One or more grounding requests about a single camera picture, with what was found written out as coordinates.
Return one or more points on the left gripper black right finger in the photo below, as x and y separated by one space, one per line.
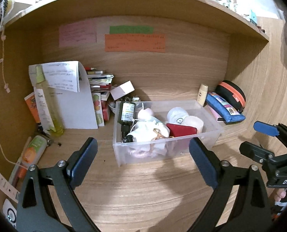
250 211

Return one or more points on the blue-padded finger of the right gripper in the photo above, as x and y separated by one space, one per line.
279 131

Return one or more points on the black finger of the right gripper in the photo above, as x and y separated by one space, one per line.
257 153

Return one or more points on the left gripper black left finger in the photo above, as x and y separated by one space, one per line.
36 210

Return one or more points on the beige round container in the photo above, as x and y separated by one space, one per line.
194 121

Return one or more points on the white round jar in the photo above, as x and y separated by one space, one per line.
176 115

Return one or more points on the dark green glass bottle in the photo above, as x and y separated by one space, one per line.
126 116

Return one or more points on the pink round container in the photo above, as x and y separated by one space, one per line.
145 114

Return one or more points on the right hand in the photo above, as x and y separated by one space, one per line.
279 194

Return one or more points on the blue patchwork pouch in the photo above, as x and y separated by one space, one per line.
224 109

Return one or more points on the pink phone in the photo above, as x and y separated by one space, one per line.
216 115

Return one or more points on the green orange tube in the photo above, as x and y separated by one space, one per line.
34 151

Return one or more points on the black orange zip case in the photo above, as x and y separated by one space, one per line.
232 93

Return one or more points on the yellow-green spray bottle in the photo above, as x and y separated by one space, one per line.
45 105

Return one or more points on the cream lotion tube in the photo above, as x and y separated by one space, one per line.
202 94

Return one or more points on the red pouch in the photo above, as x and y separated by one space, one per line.
180 130

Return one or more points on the white cloth item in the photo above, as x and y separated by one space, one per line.
143 131

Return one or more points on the orange booklet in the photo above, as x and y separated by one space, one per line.
31 103

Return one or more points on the clear plastic storage bin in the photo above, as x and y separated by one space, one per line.
131 152

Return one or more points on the fruit pattern box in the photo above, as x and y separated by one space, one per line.
96 97

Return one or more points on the clear bowl with clips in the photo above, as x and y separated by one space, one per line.
112 106

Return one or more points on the stack of books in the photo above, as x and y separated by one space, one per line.
99 80

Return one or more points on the small pink-white box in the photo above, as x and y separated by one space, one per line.
122 90

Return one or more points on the orange paper note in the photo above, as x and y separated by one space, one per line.
135 42

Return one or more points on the pink paper note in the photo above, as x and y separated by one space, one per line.
78 33

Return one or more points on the green paper note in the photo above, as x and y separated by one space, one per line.
125 29

